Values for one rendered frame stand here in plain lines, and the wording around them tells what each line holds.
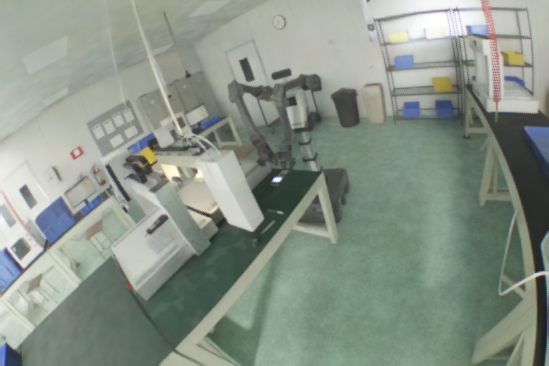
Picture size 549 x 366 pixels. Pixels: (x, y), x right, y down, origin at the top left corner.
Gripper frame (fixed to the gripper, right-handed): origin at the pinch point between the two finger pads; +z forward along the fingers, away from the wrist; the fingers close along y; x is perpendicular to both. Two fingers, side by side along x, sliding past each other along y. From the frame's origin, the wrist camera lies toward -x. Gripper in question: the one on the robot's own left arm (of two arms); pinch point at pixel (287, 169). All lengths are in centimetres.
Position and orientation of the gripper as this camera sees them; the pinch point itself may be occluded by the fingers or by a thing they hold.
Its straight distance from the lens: 172.5
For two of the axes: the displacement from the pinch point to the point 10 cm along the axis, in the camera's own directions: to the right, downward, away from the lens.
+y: 7.7, 0.2, -6.4
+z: 0.0, 10.0, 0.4
